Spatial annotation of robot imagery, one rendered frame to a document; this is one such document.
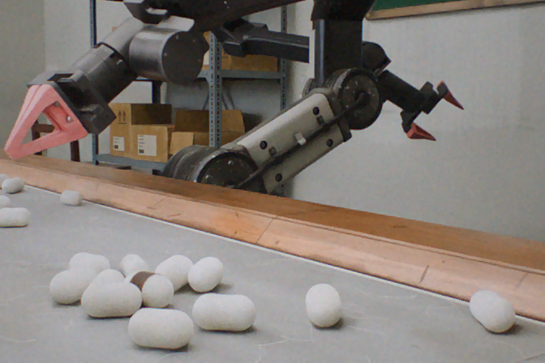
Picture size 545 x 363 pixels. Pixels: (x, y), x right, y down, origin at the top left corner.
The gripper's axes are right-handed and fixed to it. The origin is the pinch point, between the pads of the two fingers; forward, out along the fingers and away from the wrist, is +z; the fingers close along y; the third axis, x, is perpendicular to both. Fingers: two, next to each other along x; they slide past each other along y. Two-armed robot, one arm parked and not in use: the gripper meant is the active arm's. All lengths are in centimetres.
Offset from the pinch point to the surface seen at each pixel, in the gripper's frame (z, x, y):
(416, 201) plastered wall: -130, 152, -106
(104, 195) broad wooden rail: -6.0, 13.5, -6.7
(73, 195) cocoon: -3.1, 10.8, -6.9
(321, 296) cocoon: 2.7, 5.0, 45.0
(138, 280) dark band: 7.6, 1.2, 35.1
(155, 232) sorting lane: -1.9, 11.4, 13.4
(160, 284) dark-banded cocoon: 7.1, 1.7, 36.5
